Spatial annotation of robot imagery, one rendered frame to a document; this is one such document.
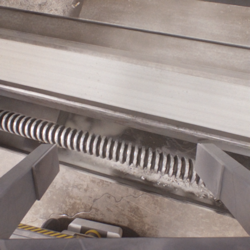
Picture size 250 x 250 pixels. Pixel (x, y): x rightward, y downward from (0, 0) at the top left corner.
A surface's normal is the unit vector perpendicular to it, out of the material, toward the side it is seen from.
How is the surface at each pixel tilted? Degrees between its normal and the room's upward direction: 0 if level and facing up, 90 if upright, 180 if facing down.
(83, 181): 0
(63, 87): 36
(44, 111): 0
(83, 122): 0
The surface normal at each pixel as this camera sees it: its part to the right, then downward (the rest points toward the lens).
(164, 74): -0.24, 0.44
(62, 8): -0.11, -0.15
